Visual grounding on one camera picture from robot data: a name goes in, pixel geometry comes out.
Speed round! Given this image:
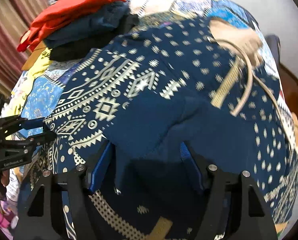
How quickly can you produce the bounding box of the dark navy folded garment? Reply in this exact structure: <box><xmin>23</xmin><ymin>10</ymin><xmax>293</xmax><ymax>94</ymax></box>
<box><xmin>43</xmin><ymin>1</ymin><xmax>139</xmax><ymax>62</ymax></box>

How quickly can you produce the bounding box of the striped brown curtain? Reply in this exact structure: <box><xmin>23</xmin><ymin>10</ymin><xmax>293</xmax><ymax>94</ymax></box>
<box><xmin>0</xmin><ymin>0</ymin><xmax>48</xmax><ymax>95</ymax></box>

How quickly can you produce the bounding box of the red folded garment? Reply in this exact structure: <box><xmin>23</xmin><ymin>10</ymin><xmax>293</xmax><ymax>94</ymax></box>
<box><xmin>17</xmin><ymin>0</ymin><xmax>124</xmax><ymax>52</ymax></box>

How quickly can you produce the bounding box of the blue patchwork bed quilt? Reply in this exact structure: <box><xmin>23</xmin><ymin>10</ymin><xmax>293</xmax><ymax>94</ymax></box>
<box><xmin>1</xmin><ymin>0</ymin><xmax>298</xmax><ymax>205</ymax></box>

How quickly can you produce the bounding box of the navy patterned hooded jacket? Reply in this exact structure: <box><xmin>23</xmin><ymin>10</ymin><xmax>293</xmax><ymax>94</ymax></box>
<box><xmin>19</xmin><ymin>15</ymin><xmax>298</xmax><ymax>240</ymax></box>

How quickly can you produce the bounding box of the yellow garment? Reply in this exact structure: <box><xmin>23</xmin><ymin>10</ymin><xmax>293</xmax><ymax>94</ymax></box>
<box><xmin>9</xmin><ymin>48</ymin><xmax>52</xmax><ymax>115</ymax></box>

